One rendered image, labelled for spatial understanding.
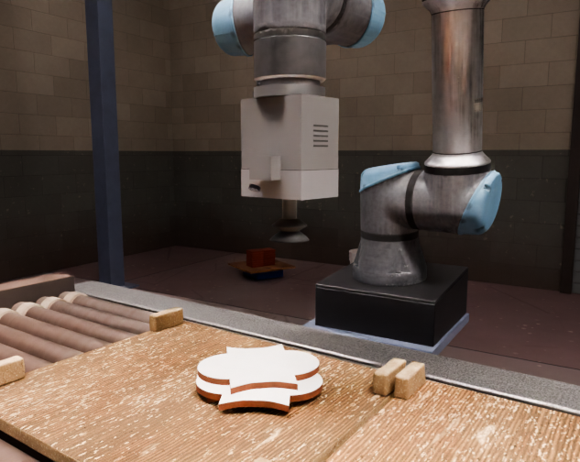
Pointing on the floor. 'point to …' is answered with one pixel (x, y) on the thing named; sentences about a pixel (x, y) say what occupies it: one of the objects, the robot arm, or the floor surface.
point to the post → (105, 141)
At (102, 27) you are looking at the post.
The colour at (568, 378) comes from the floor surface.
